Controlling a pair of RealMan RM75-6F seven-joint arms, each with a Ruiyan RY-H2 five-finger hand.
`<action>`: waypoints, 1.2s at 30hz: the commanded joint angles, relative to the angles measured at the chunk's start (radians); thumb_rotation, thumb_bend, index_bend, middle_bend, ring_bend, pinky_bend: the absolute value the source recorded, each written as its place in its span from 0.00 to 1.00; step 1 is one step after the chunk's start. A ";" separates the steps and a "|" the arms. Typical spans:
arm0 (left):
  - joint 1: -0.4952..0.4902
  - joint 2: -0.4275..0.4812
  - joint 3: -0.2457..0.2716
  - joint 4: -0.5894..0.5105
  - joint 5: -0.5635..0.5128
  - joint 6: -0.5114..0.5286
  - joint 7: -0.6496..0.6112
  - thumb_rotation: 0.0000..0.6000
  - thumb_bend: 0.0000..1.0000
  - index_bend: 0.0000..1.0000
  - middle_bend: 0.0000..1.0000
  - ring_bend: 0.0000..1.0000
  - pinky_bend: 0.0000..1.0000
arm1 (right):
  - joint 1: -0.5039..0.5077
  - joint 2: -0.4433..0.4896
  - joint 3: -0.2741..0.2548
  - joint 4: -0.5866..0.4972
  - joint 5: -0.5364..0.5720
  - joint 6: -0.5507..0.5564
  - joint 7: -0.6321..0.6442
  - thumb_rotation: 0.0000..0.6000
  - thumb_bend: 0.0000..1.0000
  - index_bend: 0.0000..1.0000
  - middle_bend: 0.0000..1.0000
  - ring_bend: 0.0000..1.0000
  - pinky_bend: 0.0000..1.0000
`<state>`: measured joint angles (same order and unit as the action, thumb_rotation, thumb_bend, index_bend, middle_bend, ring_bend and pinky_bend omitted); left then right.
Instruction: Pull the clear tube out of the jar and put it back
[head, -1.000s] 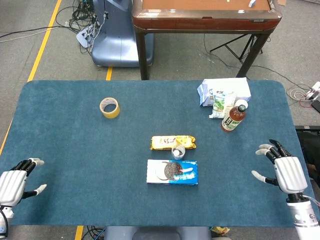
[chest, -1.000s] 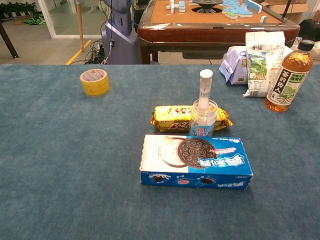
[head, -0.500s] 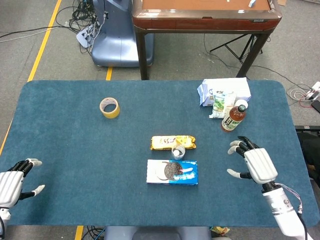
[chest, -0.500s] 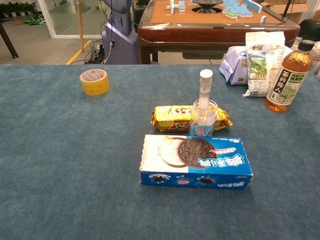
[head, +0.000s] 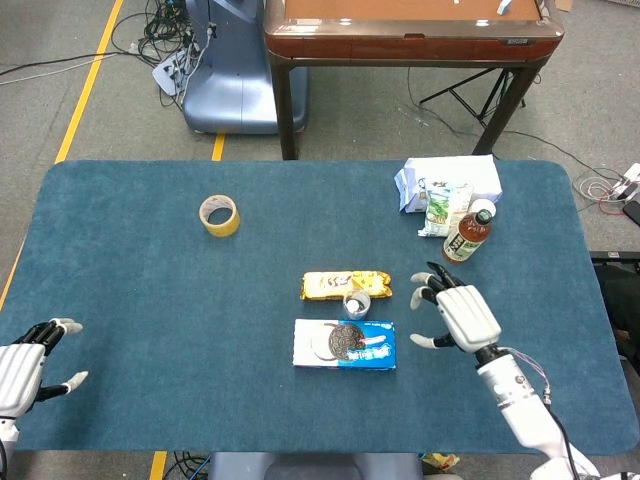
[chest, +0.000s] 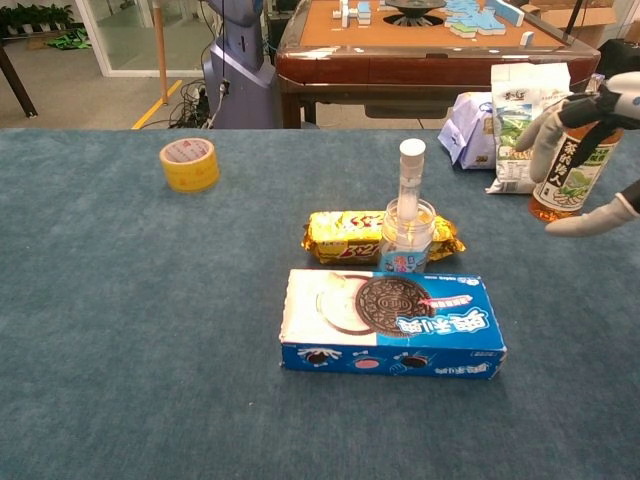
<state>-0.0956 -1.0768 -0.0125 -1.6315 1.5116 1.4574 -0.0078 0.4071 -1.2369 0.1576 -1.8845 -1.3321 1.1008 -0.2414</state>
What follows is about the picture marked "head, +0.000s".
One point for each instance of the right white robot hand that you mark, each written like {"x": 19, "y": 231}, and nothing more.
{"x": 470, "y": 315}

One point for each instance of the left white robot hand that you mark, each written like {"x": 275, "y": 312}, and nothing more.
{"x": 20, "y": 370}

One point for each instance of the clear test tube white cap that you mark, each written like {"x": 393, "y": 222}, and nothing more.
{"x": 354, "y": 304}

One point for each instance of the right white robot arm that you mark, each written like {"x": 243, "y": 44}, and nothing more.
{"x": 520, "y": 405}

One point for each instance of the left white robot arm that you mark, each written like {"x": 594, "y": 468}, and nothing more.
{"x": 6, "y": 437}

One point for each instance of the amber tea bottle black cap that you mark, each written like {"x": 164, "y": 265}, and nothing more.
{"x": 462, "y": 245}

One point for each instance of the clear plastic jar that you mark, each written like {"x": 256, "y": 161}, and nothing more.
{"x": 365, "y": 310}

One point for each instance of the blue Oreo cookie box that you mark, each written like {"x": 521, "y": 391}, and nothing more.
{"x": 370, "y": 352}

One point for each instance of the green white snack bag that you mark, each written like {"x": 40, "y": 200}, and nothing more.
{"x": 440, "y": 210}

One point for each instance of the white round cap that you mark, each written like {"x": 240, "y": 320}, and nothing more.
{"x": 480, "y": 204}

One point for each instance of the pale lilac paper bag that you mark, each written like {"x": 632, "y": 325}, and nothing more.
{"x": 470, "y": 175}

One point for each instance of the blue table mat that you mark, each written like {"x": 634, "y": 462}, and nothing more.
{"x": 150, "y": 300}

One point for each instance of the golden biscuit packet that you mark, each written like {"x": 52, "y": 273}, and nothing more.
{"x": 325, "y": 286}

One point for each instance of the yellow snack wrapper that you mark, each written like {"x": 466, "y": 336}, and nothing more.
{"x": 440, "y": 461}

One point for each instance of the black phone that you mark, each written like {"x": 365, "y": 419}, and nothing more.
{"x": 634, "y": 211}

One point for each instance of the white power strip with plugs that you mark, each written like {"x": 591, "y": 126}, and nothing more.
{"x": 631, "y": 180}

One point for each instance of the black tripod stand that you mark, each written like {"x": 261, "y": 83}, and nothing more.
{"x": 493, "y": 97}

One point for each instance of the grey blue robot torso base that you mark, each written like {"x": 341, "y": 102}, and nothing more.
{"x": 310, "y": 467}

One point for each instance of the yellow tape roll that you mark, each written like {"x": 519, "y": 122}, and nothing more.
{"x": 225, "y": 230}

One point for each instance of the brown mahjong table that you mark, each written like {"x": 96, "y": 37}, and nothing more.
{"x": 400, "y": 47}

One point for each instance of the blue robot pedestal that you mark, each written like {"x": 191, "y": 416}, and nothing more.
{"x": 235, "y": 90}

